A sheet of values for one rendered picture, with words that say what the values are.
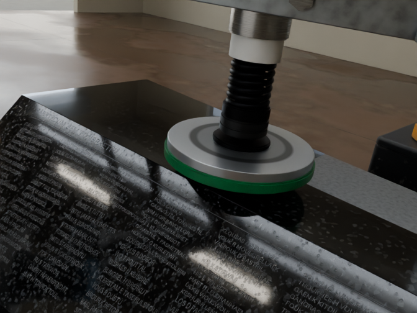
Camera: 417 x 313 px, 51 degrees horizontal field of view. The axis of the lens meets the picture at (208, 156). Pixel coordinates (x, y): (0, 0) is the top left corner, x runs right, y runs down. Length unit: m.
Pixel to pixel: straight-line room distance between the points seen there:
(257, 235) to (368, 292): 0.14
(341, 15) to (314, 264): 0.28
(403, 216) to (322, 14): 0.30
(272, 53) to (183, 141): 0.17
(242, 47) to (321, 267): 0.28
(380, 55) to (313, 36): 1.11
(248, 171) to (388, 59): 6.49
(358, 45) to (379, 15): 6.59
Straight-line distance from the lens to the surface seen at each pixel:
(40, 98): 0.95
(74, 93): 0.99
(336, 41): 7.26
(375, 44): 7.04
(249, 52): 0.57
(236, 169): 0.55
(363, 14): 0.53
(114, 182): 0.70
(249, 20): 0.56
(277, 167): 0.57
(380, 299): 0.52
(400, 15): 0.54
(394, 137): 1.23
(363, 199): 0.68
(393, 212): 0.67
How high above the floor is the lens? 1.09
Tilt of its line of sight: 23 degrees down
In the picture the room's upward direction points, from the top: 7 degrees clockwise
